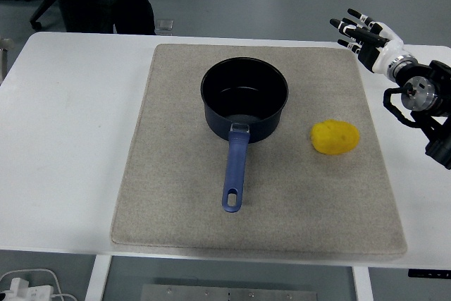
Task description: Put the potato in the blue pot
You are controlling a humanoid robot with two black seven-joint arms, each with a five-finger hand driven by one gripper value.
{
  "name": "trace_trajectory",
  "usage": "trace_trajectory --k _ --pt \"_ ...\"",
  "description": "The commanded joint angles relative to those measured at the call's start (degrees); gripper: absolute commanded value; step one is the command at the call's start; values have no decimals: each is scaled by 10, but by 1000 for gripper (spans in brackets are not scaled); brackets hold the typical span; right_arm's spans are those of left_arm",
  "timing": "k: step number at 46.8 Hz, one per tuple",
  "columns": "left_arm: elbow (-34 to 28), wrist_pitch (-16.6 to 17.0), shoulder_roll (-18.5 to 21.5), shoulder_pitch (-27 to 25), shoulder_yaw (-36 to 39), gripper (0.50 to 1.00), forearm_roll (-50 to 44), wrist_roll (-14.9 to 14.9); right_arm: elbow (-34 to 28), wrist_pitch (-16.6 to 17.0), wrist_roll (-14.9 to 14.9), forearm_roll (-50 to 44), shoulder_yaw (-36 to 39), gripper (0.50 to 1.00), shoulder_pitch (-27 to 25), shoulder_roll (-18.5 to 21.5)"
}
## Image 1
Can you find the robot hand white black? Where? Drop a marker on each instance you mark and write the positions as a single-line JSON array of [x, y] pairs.
[[382, 58]]

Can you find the yellow potato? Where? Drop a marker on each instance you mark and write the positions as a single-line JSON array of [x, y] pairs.
[[334, 137]]

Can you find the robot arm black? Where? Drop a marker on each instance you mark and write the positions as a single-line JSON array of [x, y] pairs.
[[438, 79]]

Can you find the silver floor socket plate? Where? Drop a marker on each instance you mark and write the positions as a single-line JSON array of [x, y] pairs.
[[165, 25]]

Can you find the black table control panel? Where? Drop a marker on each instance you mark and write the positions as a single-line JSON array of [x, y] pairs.
[[430, 273]]

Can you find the white table leg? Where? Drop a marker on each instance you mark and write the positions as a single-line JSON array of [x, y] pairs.
[[363, 285], [95, 280]]

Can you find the beige fabric mat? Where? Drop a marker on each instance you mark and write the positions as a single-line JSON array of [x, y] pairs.
[[176, 191]]

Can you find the grey metal plate with screws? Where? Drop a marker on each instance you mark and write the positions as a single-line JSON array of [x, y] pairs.
[[229, 294]]

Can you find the beige chair part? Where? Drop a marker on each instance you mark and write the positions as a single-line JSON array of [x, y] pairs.
[[5, 44]]

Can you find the white power adapter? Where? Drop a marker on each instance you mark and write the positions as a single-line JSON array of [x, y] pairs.
[[24, 290]]

